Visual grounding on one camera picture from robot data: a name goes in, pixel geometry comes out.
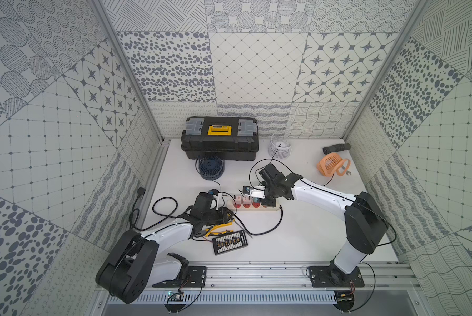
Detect beige red power strip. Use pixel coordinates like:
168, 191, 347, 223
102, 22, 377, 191
225, 200, 280, 212

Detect pink adapter white fan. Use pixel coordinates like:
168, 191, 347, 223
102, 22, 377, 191
242, 196, 252, 208

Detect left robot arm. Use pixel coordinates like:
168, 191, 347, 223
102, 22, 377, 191
95, 189, 232, 304

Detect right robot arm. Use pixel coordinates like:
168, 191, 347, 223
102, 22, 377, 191
259, 163, 390, 281

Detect white round desk fan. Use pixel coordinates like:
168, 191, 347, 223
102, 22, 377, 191
268, 136, 292, 159

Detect navy blue desk fan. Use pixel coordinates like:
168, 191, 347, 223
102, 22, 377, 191
196, 156, 225, 180

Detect orange desk fan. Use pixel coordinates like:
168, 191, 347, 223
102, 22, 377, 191
317, 153, 351, 177

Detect yellow black pliers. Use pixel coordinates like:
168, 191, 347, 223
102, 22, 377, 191
194, 221, 233, 238

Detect yellow black screwdriver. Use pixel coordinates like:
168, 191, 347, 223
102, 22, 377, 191
229, 215, 253, 238

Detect black screwdriver bit case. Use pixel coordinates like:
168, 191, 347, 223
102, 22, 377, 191
212, 230, 248, 255

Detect black plastic toolbox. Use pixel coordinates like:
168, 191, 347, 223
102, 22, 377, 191
181, 117, 259, 161

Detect black cylindrical flashlight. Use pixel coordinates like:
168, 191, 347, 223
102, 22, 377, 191
323, 143, 351, 155

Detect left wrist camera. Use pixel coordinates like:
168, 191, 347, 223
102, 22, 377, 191
194, 189, 220, 211

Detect white fan black cable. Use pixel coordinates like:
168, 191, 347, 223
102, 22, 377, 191
239, 147, 296, 198

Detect blue fan black cable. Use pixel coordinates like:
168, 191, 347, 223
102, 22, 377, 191
194, 157, 241, 198

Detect black power strip cable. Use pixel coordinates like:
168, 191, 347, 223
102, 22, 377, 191
128, 196, 284, 238

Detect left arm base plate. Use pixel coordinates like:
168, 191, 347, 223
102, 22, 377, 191
152, 266, 208, 288

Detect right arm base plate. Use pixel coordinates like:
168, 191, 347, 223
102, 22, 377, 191
306, 265, 365, 288

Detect aluminium rail frame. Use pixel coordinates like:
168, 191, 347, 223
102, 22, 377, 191
190, 261, 421, 292

